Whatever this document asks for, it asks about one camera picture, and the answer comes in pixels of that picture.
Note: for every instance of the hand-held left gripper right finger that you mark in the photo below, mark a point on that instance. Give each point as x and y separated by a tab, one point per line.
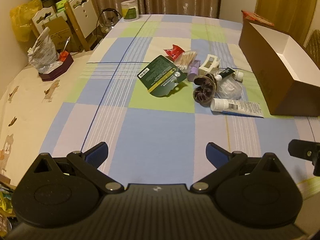
216	153

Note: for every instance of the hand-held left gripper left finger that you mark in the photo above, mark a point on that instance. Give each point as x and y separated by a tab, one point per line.
96	153

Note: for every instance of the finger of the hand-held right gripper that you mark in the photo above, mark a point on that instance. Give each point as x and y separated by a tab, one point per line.
301	148

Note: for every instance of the white cream tube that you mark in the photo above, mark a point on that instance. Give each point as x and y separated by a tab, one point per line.
235	106

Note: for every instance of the brown velvet scrunchie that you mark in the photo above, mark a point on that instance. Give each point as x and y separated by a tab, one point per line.
203	92

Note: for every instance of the small white pill bottle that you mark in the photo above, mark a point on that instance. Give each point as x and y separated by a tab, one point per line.
238	76

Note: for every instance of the black tube with white cap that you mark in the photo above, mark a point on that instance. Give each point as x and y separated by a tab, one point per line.
225	73

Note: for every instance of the purple tube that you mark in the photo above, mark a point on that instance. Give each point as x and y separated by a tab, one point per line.
193	70

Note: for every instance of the cream hair claw clip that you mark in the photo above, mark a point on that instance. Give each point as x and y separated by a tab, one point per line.
208	65

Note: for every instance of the brown cardboard box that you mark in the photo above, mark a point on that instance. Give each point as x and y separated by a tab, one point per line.
262	62

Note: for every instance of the green balm blister card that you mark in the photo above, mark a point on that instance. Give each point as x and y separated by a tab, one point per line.
160	75

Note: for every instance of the cotton swab pack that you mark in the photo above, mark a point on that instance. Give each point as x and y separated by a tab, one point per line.
185	58

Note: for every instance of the red snack packet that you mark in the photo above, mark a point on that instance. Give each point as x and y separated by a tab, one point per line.
175	51

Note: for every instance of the checked cloth covered desktop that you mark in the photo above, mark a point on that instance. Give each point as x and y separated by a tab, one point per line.
150	125

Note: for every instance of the red bow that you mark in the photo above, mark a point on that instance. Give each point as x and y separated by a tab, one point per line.
63	55

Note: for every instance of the quilted chair back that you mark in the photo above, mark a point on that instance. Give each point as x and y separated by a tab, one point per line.
313	42

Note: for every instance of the silver pen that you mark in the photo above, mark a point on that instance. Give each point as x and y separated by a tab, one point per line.
67	43

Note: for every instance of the printed clear plastic bag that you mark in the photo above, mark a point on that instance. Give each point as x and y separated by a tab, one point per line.
42	52

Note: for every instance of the small cardboard carton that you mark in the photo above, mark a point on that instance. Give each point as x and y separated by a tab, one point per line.
58	32

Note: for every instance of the tall white backed wooden chair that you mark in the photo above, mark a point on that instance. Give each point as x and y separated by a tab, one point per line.
83	15

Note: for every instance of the red instant noodle bowl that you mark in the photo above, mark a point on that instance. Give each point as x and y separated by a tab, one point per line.
252	16

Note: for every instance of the white jar with green label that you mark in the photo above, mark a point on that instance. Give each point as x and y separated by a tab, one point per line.
129	11

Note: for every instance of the short white backed wooden chair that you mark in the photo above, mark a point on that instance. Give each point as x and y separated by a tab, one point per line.
41	17

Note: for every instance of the wooden door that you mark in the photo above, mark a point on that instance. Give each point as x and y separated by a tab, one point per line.
282	0

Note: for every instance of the green boxes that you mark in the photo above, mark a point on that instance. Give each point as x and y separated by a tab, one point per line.
61	5

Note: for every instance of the yellow plastic bag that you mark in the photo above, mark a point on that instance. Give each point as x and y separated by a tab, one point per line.
21	17

